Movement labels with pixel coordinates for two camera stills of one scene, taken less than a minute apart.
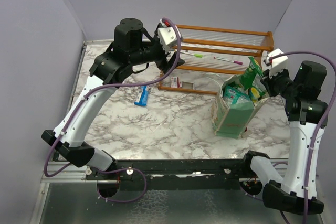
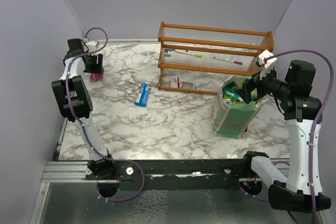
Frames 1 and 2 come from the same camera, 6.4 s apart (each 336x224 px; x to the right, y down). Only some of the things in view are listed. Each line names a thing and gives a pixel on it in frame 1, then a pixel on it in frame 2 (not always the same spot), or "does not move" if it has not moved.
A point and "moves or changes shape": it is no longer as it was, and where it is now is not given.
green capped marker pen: (198, 55) does not move
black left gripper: (167, 65) → (96, 68)
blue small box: (143, 95) does not move
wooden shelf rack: (205, 54) does not move
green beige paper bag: (233, 120) does not move
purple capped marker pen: (235, 62) does not move
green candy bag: (252, 76) → (232, 85)
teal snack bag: (231, 95) moves or changes shape
